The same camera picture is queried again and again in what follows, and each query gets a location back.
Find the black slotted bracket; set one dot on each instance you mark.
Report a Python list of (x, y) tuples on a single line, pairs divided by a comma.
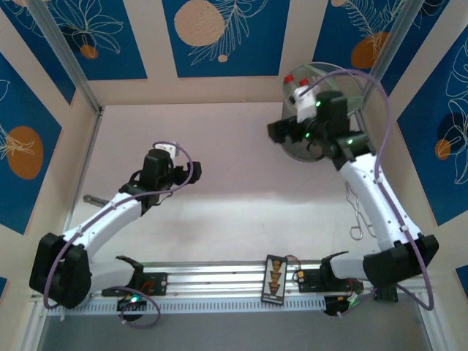
[(387, 294)]

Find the controller board green light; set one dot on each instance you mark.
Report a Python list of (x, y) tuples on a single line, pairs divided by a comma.
[(126, 303), (332, 307)]

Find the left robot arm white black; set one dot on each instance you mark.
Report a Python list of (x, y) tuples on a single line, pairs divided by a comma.
[(102, 219)]

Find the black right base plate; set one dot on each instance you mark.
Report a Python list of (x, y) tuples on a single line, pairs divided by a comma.
[(309, 281)]

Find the right controller board green light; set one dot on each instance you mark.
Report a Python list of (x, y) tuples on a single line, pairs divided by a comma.
[(332, 307)]

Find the black power distribution board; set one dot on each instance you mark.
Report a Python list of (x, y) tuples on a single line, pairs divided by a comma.
[(273, 298)]

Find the left controller board green light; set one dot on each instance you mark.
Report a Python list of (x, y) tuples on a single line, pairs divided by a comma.
[(126, 303)]

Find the aluminium corner post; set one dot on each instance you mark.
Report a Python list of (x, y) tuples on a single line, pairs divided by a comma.
[(67, 55), (393, 47)]

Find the yellow power connector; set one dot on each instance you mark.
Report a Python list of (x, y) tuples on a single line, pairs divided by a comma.
[(300, 272)]

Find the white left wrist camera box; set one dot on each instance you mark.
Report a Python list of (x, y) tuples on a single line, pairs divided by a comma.
[(166, 150)]

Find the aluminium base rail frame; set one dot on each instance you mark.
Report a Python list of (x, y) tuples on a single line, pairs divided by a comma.
[(219, 278)]

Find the translucent grey round bin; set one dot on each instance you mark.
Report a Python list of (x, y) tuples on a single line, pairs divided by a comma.
[(340, 82)]

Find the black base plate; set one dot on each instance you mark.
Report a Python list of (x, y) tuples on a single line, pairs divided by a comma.
[(157, 283), (309, 281)]

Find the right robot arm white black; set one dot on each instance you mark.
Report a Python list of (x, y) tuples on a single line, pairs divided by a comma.
[(369, 194)]

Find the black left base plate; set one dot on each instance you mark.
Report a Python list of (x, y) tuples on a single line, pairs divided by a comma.
[(157, 283)]

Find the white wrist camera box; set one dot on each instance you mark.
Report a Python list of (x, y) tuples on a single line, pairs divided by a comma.
[(166, 150), (305, 106)]

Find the grey metal tool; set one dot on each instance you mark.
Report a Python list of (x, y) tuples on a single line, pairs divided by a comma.
[(96, 200)]

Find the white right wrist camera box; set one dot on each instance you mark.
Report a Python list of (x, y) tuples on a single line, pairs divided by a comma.
[(305, 106)]

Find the aluminium side rail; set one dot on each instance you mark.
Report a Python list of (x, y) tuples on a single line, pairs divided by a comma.
[(87, 153), (370, 122)]

